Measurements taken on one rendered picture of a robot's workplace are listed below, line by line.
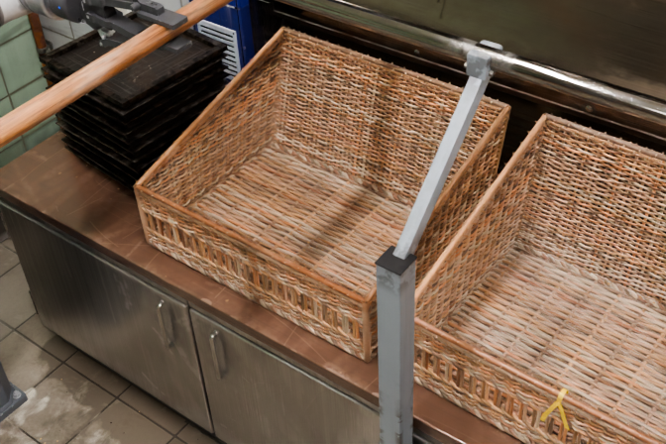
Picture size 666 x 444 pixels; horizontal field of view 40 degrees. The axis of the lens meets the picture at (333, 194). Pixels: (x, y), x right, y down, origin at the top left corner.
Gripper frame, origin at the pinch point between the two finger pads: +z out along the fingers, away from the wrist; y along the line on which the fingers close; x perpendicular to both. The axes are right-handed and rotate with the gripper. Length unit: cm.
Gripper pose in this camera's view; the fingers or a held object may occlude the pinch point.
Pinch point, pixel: (165, 29)
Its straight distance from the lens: 132.1
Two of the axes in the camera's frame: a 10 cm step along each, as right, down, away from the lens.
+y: 0.4, 7.7, 6.4
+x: -5.8, 5.4, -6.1
